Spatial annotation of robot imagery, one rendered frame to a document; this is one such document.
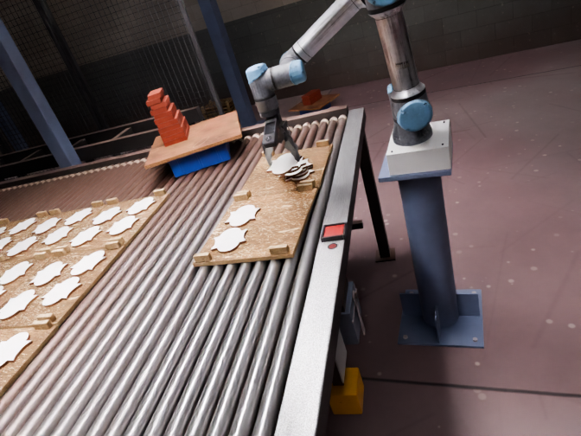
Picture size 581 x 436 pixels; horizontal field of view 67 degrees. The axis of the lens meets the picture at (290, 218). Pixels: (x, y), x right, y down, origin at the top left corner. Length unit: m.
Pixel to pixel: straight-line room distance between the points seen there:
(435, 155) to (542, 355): 0.99
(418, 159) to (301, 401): 1.06
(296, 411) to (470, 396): 1.21
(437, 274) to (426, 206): 0.36
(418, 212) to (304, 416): 1.14
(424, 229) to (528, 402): 0.77
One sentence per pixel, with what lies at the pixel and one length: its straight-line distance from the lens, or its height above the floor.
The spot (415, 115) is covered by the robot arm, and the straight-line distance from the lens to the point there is 1.56.
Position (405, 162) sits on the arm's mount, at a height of 0.92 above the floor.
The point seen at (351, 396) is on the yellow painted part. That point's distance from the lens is 1.22.
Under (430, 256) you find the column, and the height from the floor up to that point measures 0.44.
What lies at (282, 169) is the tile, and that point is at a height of 1.05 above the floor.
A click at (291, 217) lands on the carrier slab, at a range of 1.50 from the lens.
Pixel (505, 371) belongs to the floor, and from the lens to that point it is 2.13.
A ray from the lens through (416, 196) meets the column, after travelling 1.84.
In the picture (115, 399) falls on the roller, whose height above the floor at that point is 0.92.
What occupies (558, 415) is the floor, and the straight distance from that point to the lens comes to 2.03.
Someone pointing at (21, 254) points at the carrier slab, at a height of 0.94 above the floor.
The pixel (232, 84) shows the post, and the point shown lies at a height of 0.62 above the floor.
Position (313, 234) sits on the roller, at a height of 0.92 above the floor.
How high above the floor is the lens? 1.65
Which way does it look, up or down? 28 degrees down
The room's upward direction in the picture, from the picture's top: 18 degrees counter-clockwise
